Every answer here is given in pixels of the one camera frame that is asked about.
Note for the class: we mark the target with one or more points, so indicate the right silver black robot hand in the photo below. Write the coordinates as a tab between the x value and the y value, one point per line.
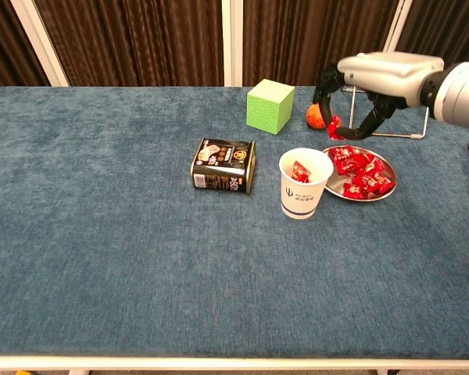
391	72

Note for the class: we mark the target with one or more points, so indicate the red candy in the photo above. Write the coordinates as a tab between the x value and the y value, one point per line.
341	153
384	184
364	159
366	181
353	191
300	171
376	166
333	127
347	167

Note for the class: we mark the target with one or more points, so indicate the white paper cup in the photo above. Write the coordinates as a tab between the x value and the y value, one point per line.
301	195

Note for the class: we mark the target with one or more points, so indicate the dark brown curtain panel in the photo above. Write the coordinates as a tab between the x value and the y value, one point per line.
453	23
133	39
4	47
289	39

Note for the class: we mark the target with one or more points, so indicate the orange ball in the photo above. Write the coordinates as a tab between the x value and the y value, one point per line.
314	117

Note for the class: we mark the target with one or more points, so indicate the round steel plate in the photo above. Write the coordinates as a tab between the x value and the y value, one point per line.
336	185

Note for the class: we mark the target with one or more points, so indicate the green foam cube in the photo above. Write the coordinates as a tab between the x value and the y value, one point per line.
267	111

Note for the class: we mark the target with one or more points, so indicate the black tin can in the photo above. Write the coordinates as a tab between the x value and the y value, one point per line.
219	164

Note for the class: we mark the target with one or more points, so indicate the blue tablecloth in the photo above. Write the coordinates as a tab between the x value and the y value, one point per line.
140	254

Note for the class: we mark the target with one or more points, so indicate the yellow floor tape strip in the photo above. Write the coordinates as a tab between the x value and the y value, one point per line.
23	372

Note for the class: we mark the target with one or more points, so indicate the white partition post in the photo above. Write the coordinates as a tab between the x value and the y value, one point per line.
40	43
232	39
396	23

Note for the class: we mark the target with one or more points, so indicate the white table frame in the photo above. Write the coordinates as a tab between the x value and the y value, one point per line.
219	363

